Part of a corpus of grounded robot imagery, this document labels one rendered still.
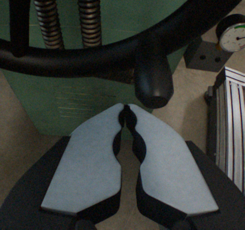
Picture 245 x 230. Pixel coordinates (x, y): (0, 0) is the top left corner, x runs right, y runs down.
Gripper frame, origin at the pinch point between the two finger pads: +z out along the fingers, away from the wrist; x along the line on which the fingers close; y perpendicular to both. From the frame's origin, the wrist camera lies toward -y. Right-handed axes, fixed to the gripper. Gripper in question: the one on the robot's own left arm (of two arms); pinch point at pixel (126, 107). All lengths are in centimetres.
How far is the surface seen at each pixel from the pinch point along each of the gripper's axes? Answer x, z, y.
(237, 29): 17.8, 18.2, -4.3
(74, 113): -14, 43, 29
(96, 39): -3.3, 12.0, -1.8
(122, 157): 4, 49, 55
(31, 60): -8.6, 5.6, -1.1
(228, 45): 18.0, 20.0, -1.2
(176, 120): 31, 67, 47
